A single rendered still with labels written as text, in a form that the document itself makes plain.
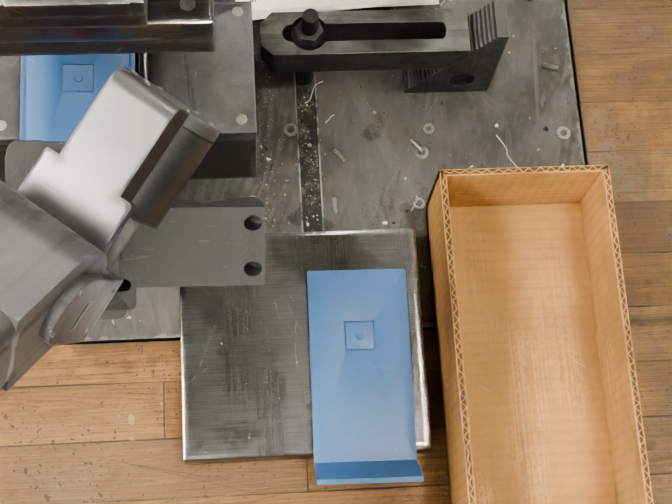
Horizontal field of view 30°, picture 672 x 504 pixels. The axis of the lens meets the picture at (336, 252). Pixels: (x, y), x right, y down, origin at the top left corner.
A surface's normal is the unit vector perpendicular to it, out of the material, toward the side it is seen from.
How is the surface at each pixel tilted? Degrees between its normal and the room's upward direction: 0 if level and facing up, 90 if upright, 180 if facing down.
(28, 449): 0
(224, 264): 30
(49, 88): 5
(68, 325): 90
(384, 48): 0
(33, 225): 39
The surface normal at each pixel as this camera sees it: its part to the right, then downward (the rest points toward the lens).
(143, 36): 0.06, 0.95
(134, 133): -0.14, -0.02
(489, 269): 0.07, -0.31
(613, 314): -1.00, 0.04
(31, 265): 0.29, -0.59
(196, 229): 0.18, 0.19
